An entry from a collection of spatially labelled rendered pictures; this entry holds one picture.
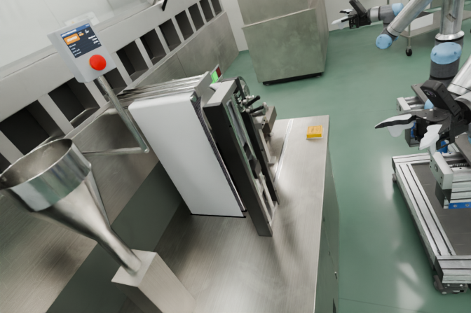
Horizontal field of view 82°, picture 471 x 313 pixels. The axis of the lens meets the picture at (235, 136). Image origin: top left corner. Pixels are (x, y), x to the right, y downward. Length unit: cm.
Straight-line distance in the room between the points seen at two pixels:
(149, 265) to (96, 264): 28
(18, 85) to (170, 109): 38
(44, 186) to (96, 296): 56
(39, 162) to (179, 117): 38
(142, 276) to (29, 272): 29
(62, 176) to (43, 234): 36
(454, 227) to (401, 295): 46
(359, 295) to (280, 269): 99
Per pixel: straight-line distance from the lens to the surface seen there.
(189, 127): 86
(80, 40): 60
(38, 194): 58
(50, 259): 93
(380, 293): 190
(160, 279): 83
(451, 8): 176
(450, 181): 141
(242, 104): 81
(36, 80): 91
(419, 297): 192
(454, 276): 177
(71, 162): 58
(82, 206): 61
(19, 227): 87
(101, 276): 105
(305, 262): 95
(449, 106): 85
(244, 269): 98
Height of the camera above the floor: 172
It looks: 32 degrees down
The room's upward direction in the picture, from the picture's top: 21 degrees counter-clockwise
